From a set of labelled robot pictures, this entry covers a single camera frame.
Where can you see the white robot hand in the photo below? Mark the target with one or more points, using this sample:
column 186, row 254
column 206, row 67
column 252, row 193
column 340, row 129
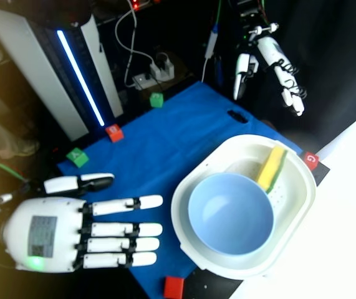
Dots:
column 40, row 230
column 269, row 50

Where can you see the yellow sponge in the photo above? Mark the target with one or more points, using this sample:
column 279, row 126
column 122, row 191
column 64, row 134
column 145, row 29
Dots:
column 272, row 168

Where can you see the light blue bowl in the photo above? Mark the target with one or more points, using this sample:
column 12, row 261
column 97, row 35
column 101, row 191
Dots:
column 227, row 215

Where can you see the white hanging adapter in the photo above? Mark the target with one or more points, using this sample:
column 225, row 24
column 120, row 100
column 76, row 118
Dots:
column 211, row 43

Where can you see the small black object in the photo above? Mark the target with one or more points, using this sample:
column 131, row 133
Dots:
column 237, row 116

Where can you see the green block letter Y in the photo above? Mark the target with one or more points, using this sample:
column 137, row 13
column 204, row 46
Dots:
column 78, row 158

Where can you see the white power strip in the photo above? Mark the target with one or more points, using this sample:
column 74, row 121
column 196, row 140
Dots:
column 162, row 70

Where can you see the red block letter G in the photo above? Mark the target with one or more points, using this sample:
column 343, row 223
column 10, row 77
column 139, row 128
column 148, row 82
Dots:
column 311, row 159

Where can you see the red lettered toy block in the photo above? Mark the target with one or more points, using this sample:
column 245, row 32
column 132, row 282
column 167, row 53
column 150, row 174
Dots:
column 114, row 133

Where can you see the green toy block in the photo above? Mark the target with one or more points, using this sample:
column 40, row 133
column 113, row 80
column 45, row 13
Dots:
column 156, row 100

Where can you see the blue table cloth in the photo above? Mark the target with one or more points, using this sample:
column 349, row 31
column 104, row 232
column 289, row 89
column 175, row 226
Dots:
column 152, row 149

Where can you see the red indicator light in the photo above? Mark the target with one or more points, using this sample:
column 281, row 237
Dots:
column 135, row 4

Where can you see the plain red toy block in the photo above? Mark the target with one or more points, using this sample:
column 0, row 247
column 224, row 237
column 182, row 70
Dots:
column 173, row 286

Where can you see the white drain basin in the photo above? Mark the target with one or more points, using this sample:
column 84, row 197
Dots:
column 293, row 199

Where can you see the white tower with blue light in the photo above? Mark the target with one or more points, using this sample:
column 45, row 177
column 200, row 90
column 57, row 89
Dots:
column 40, row 78

